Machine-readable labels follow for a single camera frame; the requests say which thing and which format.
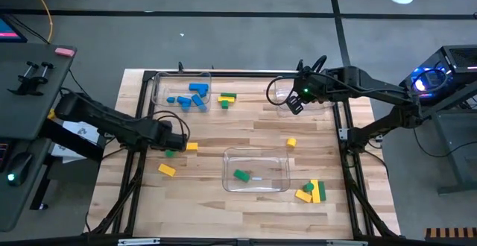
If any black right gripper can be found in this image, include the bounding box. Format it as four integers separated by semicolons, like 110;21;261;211
285;66;326;116

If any blue cylinder block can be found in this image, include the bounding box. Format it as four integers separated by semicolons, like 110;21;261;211
191;93;209;113

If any clear plastic bin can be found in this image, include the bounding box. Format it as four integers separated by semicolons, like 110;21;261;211
221;146;291;193
151;71;212;115
274;73;336;118

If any green wedge block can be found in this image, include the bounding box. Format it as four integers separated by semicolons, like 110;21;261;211
233;168;251;183

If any white printed paper sheet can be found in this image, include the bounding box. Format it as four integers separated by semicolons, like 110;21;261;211
62;121;107;146
50;143;76;164

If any long yellow block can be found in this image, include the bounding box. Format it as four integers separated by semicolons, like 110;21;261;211
310;179;321;204

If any black desk foot bar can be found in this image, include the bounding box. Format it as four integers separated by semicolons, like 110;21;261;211
40;118;105;163

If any pink eraser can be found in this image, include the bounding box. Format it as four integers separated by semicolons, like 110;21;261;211
54;47;76;58

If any black desk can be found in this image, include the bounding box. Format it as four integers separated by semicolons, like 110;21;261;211
0;43;78;233

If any black clamp holder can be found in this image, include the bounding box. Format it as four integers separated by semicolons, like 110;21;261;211
6;60;56;97

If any black computer mouse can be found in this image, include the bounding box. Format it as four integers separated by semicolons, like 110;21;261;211
4;151;34;188

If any black lit computer tower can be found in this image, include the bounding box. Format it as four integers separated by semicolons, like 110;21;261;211
397;44;477;108

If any grey metal stand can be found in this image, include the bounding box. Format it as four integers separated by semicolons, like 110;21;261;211
409;81;477;195

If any black keyboard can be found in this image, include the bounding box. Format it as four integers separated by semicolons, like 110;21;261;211
0;137;9;173

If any computer screen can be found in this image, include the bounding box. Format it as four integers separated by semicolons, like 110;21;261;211
0;14;28;44

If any orange black striped strip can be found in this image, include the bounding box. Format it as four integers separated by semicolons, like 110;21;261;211
424;227;477;239

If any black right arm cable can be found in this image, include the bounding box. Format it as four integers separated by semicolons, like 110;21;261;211
265;54;329;107

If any black aluminium table frame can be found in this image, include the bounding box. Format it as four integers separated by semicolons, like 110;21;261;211
87;69;402;246

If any silver metal bracket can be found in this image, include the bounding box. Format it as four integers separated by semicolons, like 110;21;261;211
117;238;161;246
326;239;369;246

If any yellow cable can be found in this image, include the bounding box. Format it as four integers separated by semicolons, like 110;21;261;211
24;0;54;44

